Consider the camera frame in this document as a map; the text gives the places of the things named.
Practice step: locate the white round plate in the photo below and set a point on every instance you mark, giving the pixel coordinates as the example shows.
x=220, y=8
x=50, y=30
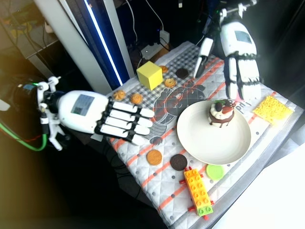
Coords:
x=214, y=143

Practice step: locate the swirl butter cookie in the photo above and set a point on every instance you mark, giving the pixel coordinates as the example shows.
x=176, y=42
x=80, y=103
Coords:
x=119, y=95
x=170, y=82
x=136, y=98

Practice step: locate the white pillar with blue light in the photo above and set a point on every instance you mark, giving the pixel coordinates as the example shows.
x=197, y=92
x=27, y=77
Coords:
x=66, y=35

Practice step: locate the dark chocolate sandwich cookie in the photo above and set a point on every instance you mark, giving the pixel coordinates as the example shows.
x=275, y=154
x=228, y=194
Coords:
x=182, y=73
x=178, y=162

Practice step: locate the yellow foam block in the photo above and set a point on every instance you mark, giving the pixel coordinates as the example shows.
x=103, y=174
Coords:
x=150, y=76

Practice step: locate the green round disc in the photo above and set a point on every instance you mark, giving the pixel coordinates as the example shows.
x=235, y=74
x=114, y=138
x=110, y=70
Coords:
x=215, y=172

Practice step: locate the toy chocolate cream cake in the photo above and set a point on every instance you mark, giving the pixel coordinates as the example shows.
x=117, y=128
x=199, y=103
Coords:
x=220, y=117

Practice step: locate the grey quilt with bear print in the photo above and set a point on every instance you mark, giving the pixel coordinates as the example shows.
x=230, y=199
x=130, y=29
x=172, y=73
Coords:
x=155, y=181

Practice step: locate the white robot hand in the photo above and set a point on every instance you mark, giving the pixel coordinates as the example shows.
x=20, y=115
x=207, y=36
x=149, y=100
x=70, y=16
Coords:
x=238, y=45
x=81, y=109

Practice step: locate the pretzel shaped butter cookie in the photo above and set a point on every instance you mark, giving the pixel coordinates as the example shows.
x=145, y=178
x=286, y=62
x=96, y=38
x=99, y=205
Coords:
x=164, y=69

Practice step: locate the orange and green brick stack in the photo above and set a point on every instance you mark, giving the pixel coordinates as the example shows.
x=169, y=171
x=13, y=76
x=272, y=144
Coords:
x=196, y=188

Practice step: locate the white power adapter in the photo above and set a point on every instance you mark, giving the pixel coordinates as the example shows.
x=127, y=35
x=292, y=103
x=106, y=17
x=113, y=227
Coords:
x=164, y=37

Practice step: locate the tan round sandwich cookie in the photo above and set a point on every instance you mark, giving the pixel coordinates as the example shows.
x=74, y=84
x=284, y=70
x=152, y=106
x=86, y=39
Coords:
x=154, y=157

